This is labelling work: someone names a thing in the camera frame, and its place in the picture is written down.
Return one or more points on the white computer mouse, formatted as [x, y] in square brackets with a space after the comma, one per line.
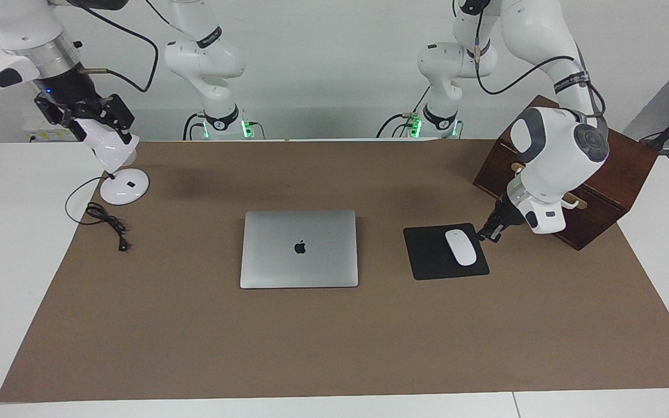
[461, 247]

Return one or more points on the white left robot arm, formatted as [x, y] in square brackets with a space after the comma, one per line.
[555, 157]

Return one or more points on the brown table mat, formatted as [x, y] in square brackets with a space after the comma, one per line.
[334, 348]

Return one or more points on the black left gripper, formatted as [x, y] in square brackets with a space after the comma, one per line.
[507, 212]

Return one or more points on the grey laptop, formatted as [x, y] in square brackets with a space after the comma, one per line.
[311, 261]

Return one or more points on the white desk lamp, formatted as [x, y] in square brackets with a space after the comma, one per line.
[125, 188]

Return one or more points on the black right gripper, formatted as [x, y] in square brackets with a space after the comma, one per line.
[76, 93]

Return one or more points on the black mouse pad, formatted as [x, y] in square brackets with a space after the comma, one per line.
[427, 255]

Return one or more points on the dark wooden box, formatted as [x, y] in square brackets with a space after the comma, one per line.
[625, 168]

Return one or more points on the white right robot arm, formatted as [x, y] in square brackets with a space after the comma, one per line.
[201, 58]

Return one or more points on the white power strip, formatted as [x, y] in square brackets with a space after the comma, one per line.
[44, 134]

